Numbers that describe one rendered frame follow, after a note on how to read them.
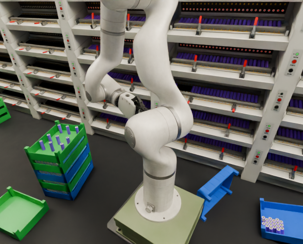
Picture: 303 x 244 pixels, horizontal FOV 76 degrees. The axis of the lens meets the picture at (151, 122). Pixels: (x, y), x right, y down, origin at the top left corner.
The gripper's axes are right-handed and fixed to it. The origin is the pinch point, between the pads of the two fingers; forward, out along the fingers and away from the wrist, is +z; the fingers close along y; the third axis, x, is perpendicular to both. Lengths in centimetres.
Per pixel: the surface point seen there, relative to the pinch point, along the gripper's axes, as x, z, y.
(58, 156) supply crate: 26, -30, 39
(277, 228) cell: -38, 71, 38
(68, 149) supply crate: 19, -34, 43
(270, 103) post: -67, 28, -2
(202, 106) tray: -55, 0, 17
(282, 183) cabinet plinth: -79, 66, 47
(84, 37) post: -30, -100, 14
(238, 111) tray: -63, 18, 11
